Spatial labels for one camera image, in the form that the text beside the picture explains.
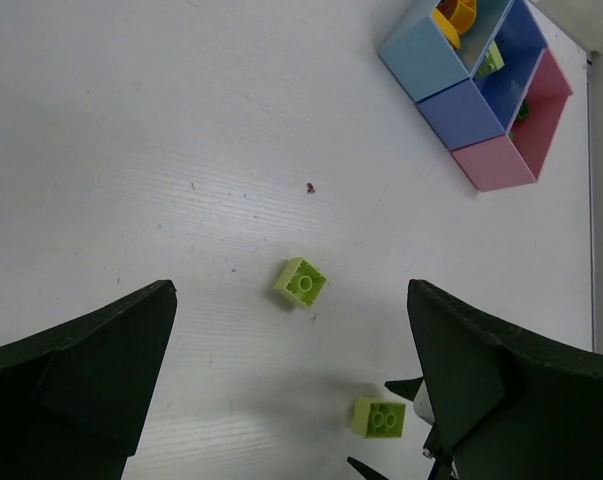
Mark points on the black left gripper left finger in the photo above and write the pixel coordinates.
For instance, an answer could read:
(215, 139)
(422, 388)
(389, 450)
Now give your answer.
(74, 398)

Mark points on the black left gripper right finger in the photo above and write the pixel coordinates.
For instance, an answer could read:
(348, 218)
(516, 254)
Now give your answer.
(508, 403)

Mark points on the light green studded lego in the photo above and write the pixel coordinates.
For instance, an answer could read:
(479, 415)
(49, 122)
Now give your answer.
(376, 418)

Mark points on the light green small lego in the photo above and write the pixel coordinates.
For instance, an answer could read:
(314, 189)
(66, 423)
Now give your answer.
(300, 283)

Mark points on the pale green lego tile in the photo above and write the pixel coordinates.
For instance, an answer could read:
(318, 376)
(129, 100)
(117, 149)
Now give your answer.
(491, 63)

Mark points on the yellow rounded lego brick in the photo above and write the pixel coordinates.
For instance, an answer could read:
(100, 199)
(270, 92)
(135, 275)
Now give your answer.
(461, 14)

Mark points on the green lego plate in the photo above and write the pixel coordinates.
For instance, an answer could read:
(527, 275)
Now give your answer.
(523, 112)

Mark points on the pink container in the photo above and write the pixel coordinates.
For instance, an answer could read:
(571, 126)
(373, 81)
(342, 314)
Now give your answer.
(517, 158)

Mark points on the purple blue container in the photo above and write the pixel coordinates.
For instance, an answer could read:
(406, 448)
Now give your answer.
(479, 109)

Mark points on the light blue container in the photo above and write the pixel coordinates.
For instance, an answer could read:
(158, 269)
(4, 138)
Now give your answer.
(424, 62)

